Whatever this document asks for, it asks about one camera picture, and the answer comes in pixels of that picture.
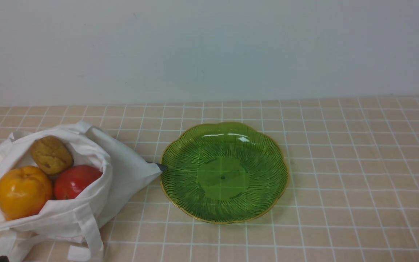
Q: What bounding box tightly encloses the brown kiwi fruit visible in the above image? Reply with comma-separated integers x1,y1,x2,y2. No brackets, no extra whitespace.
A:
29,136,74,176

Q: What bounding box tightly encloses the white cloth bag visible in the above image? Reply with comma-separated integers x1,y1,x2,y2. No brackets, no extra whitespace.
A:
0,122,165,262

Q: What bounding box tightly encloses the orange fruit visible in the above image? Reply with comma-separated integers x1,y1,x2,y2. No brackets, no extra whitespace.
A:
0,166,53,221

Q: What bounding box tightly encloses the green glass plate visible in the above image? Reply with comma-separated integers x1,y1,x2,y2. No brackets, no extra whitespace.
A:
161,122,291,225

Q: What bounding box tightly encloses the red apple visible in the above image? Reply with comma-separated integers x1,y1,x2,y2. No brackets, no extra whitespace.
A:
54,164,103,200

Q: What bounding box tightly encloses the dark object at bottom edge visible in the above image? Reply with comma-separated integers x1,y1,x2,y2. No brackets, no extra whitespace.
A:
0,255,9,262

